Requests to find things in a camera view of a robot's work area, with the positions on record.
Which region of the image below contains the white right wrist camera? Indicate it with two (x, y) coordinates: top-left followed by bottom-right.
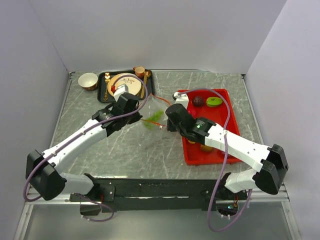
(172, 91), (189, 109)

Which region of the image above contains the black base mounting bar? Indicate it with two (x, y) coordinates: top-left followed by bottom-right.
(69, 178), (251, 217)

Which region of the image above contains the white orange bowl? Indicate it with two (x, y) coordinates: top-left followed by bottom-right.
(78, 72), (98, 92)

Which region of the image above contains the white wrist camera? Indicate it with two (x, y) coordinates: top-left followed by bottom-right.
(172, 91), (189, 109)
(113, 83), (129, 101)

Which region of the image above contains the small orange cup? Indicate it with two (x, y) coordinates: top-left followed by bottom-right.
(133, 66), (146, 78)

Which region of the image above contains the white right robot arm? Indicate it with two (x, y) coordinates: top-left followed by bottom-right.
(165, 103), (289, 199)

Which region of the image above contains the green grape bunch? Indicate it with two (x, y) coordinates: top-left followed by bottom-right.
(143, 110), (164, 130)

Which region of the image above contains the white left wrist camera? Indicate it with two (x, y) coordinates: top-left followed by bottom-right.
(113, 83), (129, 101)

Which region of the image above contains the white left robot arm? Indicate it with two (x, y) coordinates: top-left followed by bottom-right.
(25, 92), (142, 201)

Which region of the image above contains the yellow brown mango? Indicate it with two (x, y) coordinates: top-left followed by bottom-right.
(200, 145), (213, 153)

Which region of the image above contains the red apple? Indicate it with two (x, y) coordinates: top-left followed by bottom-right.
(187, 108), (197, 118)

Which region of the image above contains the red plastic tray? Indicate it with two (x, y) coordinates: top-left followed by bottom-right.
(182, 89), (240, 166)

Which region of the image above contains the clear zip bag orange zipper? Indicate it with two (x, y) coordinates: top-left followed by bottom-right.
(138, 94), (173, 148)

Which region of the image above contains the green apple slice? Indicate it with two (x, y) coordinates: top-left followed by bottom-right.
(206, 97), (223, 108)

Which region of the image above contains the gold spoon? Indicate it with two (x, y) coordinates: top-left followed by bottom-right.
(140, 70), (152, 99)

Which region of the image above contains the gold fork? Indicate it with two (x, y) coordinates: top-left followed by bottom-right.
(103, 72), (111, 101)

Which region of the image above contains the black serving tray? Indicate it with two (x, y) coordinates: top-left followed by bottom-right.
(97, 69), (156, 103)

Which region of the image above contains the orange cream plate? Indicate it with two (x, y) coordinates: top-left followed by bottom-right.
(107, 72), (142, 97)

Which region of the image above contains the dark purple plum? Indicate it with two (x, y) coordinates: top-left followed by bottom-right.
(191, 96), (205, 107)

